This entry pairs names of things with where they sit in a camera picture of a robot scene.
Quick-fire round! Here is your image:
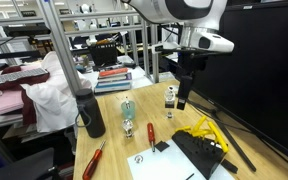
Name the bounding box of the black light bar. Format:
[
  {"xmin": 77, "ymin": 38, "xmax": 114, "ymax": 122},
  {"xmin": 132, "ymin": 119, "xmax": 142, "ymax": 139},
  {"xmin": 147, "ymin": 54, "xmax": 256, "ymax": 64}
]
[{"xmin": 2, "ymin": 24, "xmax": 52, "ymax": 38}]

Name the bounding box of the small silver stick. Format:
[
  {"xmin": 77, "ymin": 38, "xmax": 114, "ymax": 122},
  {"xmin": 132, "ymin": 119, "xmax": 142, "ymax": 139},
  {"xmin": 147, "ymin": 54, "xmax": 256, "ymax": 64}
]
[{"xmin": 124, "ymin": 96, "xmax": 132, "ymax": 111}]

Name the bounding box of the white paper mat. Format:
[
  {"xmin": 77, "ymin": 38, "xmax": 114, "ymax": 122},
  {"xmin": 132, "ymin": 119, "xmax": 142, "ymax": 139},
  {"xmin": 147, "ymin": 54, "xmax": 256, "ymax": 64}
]
[{"xmin": 127, "ymin": 138, "xmax": 237, "ymax": 180}]

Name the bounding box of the maroon cloth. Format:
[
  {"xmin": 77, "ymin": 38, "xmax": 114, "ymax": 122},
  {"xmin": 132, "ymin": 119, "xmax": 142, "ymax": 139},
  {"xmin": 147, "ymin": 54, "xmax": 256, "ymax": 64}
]
[{"xmin": 0, "ymin": 65, "xmax": 51, "ymax": 128}]

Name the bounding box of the white cloth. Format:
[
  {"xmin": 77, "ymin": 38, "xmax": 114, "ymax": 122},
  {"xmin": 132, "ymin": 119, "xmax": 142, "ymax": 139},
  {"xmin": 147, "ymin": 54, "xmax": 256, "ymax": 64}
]
[{"xmin": 19, "ymin": 50, "xmax": 94, "ymax": 134}]

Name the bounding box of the black tool holder block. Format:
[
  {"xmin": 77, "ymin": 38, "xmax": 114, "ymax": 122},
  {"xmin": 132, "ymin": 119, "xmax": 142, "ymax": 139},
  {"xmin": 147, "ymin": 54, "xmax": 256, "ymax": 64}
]
[{"xmin": 171, "ymin": 129, "xmax": 227, "ymax": 180}]

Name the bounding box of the white box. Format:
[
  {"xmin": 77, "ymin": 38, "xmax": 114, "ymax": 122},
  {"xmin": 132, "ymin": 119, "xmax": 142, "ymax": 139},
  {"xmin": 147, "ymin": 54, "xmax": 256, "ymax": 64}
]
[{"xmin": 160, "ymin": 23, "xmax": 184, "ymax": 61}]

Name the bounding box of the blue and white book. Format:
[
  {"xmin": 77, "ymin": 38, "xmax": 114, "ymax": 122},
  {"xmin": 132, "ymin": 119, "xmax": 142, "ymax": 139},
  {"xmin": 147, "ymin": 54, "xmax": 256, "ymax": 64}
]
[{"xmin": 93, "ymin": 79, "xmax": 133, "ymax": 95}]

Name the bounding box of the small black square pad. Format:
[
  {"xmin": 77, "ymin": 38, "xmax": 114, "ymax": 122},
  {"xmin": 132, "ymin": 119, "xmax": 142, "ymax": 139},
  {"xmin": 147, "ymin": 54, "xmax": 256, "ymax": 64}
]
[{"xmin": 155, "ymin": 140, "xmax": 171, "ymax": 153}]

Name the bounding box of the large black monitor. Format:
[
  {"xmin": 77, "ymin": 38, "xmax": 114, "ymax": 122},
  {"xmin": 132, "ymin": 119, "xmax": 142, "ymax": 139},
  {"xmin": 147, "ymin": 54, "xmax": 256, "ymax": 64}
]
[{"xmin": 175, "ymin": 0, "xmax": 288, "ymax": 168}]

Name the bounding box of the black water bottle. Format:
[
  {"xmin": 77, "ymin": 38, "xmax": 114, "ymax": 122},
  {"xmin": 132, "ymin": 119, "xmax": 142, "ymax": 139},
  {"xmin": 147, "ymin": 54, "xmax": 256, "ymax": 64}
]
[{"xmin": 74, "ymin": 87, "xmax": 107, "ymax": 139}]

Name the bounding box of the black office chair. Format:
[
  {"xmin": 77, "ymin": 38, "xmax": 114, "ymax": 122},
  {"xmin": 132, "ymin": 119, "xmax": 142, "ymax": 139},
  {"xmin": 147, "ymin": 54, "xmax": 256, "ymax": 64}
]
[{"xmin": 0, "ymin": 147, "xmax": 64, "ymax": 180}]

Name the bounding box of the teal plastic cup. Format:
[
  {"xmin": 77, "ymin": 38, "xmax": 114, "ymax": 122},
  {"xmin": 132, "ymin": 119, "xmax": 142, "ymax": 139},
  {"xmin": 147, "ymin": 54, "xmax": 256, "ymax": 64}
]
[{"xmin": 120, "ymin": 99, "xmax": 137, "ymax": 121}]

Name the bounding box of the black monitor cable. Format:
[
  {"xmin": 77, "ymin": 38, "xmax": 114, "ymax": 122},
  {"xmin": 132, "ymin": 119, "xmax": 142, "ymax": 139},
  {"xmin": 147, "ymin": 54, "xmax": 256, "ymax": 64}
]
[{"xmin": 183, "ymin": 87, "xmax": 218, "ymax": 116}]

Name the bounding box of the orange book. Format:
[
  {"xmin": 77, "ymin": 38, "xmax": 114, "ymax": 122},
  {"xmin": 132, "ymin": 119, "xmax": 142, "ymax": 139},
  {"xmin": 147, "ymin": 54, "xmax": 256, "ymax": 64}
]
[{"xmin": 98, "ymin": 66, "xmax": 129, "ymax": 78}]

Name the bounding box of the short red screwdriver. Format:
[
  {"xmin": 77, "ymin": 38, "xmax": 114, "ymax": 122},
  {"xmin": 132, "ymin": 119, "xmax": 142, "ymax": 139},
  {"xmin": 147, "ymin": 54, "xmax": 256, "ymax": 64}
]
[{"xmin": 146, "ymin": 122, "xmax": 157, "ymax": 153}]

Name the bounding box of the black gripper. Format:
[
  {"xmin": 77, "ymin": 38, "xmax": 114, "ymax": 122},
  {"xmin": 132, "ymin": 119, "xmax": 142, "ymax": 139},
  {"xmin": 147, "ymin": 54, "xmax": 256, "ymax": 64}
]
[{"xmin": 176, "ymin": 50, "xmax": 209, "ymax": 111}]

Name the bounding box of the black rectangular block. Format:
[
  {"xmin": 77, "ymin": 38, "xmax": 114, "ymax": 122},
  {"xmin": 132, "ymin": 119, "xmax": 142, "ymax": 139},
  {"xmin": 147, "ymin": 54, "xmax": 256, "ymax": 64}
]
[{"xmin": 220, "ymin": 158, "xmax": 239, "ymax": 175}]

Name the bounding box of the long yellow T-handle hex key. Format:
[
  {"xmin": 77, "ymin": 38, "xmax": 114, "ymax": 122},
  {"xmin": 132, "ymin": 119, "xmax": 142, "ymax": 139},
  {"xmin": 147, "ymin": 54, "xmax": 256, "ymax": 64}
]
[{"xmin": 207, "ymin": 121, "xmax": 231, "ymax": 154}]

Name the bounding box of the grey computer keyboard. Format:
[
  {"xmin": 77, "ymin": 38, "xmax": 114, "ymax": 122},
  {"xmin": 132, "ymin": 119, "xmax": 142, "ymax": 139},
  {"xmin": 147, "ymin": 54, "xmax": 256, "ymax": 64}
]
[{"xmin": 0, "ymin": 67, "xmax": 49, "ymax": 85}]

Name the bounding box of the long red screwdriver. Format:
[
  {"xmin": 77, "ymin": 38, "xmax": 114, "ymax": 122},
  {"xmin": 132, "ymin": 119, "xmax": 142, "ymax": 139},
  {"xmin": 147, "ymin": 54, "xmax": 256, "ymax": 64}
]
[{"xmin": 81, "ymin": 139, "xmax": 107, "ymax": 180}]

